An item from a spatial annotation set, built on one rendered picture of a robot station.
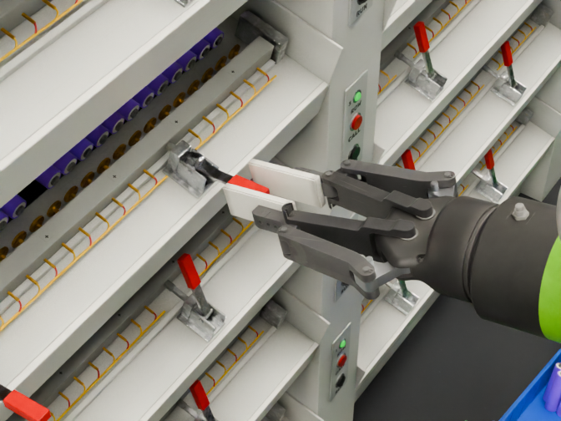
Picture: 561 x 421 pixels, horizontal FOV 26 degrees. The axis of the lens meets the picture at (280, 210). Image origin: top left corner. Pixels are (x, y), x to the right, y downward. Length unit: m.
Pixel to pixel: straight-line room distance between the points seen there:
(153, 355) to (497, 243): 0.44
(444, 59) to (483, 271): 0.68
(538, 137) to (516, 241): 1.18
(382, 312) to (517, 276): 0.90
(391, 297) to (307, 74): 0.64
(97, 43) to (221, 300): 0.42
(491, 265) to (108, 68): 0.30
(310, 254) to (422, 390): 0.95
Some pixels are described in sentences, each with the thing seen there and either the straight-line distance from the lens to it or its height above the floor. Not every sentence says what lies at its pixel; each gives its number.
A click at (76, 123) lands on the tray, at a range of 0.85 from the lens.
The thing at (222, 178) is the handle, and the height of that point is 0.78.
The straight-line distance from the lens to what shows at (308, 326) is 1.43.
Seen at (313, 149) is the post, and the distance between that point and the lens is 1.22.
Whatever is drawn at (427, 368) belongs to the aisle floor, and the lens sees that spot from 1.87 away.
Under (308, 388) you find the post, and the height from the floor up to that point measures 0.25.
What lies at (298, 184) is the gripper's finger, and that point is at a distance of 0.99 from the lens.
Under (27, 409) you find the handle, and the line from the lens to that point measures 0.88.
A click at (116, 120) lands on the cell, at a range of 1.05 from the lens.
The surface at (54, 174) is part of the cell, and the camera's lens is 1.01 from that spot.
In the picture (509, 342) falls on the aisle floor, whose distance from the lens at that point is 1.92.
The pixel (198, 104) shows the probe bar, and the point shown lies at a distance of 1.07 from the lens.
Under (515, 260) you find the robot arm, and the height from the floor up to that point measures 0.88.
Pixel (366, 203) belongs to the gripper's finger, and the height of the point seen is 0.81.
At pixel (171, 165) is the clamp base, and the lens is 1.05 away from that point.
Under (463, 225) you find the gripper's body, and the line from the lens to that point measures 0.87.
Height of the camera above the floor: 1.50
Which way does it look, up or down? 46 degrees down
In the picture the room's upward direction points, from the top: straight up
